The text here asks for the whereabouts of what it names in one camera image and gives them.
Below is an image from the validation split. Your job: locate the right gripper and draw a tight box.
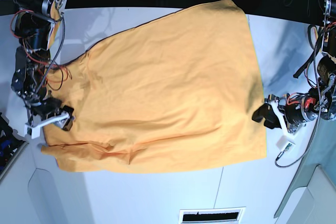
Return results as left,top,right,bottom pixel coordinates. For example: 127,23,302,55
25,97,74,131

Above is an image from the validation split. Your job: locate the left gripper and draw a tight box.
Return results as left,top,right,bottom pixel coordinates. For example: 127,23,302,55
252,93,318,135

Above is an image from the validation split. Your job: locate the yellow t-shirt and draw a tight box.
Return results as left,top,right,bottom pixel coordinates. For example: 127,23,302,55
40,0,267,173

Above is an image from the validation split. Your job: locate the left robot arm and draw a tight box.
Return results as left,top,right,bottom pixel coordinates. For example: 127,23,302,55
252,0,335,134

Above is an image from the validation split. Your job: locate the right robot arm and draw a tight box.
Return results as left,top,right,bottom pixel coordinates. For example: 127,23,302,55
10,0,74,135

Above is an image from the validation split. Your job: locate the bin with blue items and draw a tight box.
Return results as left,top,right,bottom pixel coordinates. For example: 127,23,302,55
0,113,26,174

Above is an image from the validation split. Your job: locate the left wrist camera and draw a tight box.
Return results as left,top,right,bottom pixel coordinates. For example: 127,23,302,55
276,135,296,153

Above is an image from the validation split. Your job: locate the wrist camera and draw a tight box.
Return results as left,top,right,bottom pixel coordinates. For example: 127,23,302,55
24,123,41,139
276,135,296,153

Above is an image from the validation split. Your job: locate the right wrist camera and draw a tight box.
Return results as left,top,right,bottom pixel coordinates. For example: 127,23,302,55
24,123,41,139

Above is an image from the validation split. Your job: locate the braided camera cable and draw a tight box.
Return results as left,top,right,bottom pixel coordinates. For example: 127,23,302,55
275,22,329,168

